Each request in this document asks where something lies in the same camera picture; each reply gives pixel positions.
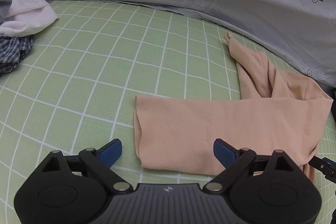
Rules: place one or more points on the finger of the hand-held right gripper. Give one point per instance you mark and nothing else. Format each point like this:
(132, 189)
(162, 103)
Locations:
(316, 161)

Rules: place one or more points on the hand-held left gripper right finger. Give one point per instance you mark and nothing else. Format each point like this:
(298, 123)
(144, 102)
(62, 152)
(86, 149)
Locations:
(224, 152)

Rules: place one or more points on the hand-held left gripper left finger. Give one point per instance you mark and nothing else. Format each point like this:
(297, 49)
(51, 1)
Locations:
(111, 151)

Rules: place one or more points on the beige shirt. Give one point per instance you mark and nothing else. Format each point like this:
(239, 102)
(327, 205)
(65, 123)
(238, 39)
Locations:
(197, 121)

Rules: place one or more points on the folded black garment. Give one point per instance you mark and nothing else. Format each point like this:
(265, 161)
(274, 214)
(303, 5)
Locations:
(335, 106)

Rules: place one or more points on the green checked bed sheet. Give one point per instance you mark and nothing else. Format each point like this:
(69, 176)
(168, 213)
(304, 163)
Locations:
(105, 56)

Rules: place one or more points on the blue plaid shirt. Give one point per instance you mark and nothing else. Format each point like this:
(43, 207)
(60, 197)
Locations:
(13, 53)

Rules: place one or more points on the white cloth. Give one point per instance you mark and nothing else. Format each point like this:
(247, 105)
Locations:
(29, 19)

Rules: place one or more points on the grey knit garment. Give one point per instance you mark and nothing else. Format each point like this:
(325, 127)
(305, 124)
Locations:
(4, 6)

